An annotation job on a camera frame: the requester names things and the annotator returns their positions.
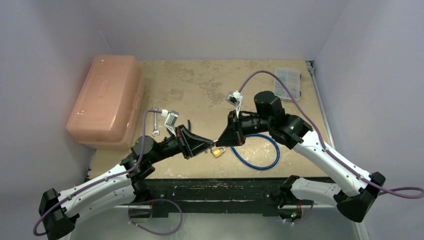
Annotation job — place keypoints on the clear compartment screw box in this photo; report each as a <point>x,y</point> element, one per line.
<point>291,77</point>

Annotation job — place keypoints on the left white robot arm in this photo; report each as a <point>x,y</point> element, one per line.
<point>124,183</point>

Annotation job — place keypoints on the pink translucent plastic toolbox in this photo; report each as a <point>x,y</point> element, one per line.
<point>107,109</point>

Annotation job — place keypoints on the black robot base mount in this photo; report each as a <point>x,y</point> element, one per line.
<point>259,195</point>

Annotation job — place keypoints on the silver open-end wrench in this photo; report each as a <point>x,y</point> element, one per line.
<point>155,131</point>

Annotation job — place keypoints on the blue cable lock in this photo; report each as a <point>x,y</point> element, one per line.
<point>261,152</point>

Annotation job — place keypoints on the brass padlock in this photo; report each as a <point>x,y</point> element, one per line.
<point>217,152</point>

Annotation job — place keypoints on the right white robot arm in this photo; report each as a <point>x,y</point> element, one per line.
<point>353,190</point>

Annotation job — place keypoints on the blue handled pliers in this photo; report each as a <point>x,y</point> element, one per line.
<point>189,125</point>

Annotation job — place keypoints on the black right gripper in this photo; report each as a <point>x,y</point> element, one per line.
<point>236,128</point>

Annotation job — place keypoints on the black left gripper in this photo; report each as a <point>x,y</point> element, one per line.
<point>189,144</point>

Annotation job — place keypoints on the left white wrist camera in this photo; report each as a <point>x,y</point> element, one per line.
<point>171,119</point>

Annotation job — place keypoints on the aluminium frame rail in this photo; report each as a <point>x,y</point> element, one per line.
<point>360,227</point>

